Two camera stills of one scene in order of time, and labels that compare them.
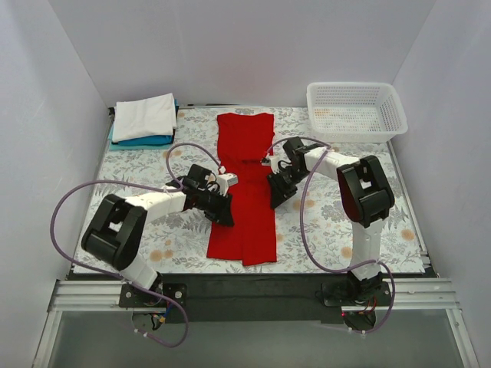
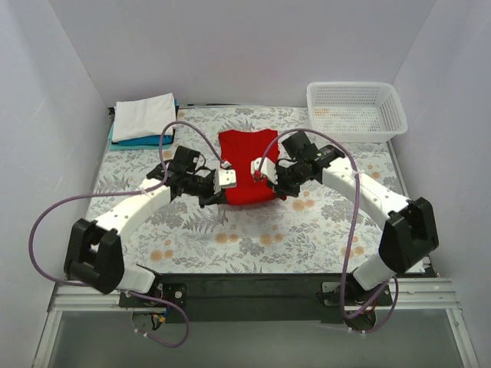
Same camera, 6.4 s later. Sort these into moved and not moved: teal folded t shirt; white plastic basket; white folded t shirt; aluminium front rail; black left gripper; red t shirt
Moved: black left gripper; red t shirt
Not moved: white folded t shirt; teal folded t shirt; white plastic basket; aluminium front rail
